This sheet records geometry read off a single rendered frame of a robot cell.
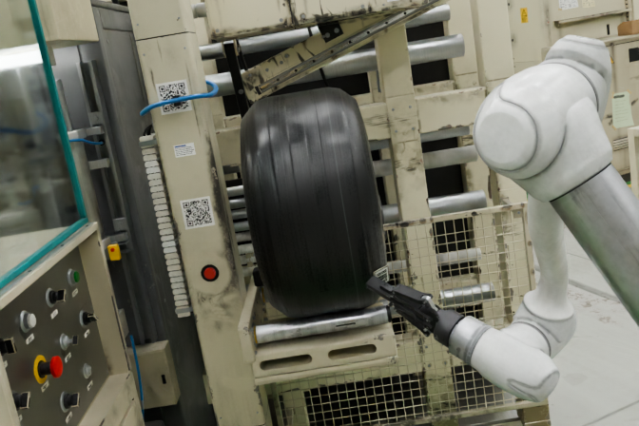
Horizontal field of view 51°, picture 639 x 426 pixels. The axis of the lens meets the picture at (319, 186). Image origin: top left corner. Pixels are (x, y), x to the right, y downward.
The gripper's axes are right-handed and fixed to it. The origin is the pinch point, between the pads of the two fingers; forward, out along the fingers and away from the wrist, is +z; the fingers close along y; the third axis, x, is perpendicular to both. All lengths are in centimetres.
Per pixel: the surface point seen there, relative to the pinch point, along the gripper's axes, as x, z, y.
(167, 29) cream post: 4, 63, -47
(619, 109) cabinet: 419, 97, 247
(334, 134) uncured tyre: 11.8, 20.3, -27.8
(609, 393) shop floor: 97, -29, 143
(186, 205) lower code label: -14, 50, -10
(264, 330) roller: -18.5, 23.6, 14.8
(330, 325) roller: -7.3, 11.9, 15.7
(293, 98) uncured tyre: 17, 38, -28
